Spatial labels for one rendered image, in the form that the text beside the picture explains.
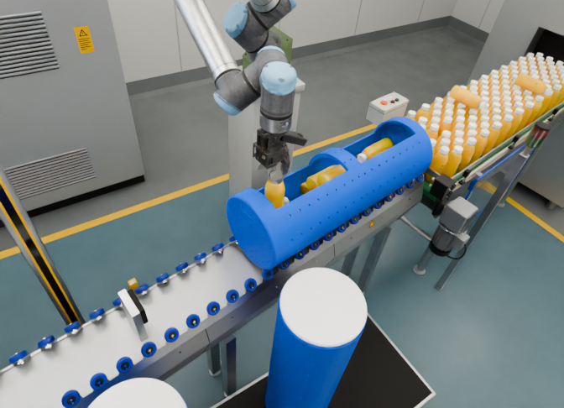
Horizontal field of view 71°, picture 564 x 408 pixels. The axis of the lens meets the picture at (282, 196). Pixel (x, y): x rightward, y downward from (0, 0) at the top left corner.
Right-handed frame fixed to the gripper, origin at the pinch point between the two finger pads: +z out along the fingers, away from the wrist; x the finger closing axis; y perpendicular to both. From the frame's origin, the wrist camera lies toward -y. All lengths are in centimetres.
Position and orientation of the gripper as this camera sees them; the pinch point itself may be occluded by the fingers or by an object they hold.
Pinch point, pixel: (276, 175)
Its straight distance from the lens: 127.5
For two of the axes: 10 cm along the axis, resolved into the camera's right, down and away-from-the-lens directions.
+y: -7.7, 4.1, -4.9
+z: -0.8, 7.1, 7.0
